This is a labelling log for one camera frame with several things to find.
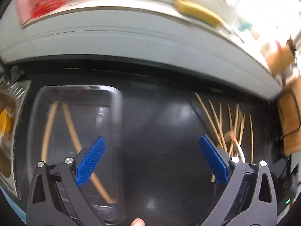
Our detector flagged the wooden chopstick on counter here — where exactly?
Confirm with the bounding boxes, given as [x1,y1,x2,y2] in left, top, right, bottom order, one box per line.
[229,104,239,156]
[209,100,228,153]
[194,92,223,148]
[249,112,254,164]

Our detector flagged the person's hand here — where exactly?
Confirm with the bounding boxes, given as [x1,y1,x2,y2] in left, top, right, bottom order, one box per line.
[131,218,145,226]

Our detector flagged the stainless steel sink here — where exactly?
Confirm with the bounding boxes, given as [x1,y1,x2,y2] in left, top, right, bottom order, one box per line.
[1,81,31,199]

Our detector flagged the wooden cutting board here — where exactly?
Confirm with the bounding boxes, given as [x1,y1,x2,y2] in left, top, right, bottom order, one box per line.
[277,76,300,156]

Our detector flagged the yellow sponge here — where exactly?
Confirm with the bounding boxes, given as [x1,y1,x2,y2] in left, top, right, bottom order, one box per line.
[174,0,225,27]

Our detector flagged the clear glass tray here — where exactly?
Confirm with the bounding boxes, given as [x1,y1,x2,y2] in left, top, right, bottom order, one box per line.
[27,85,125,225]

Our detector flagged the orange item in sink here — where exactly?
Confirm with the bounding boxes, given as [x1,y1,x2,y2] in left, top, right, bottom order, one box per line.
[0,108,13,137]

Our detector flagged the wooden chopstick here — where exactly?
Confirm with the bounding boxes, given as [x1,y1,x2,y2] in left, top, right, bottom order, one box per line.
[229,104,239,156]
[41,102,58,162]
[62,103,114,204]
[249,112,254,164]
[194,92,223,148]
[209,100,228,153]

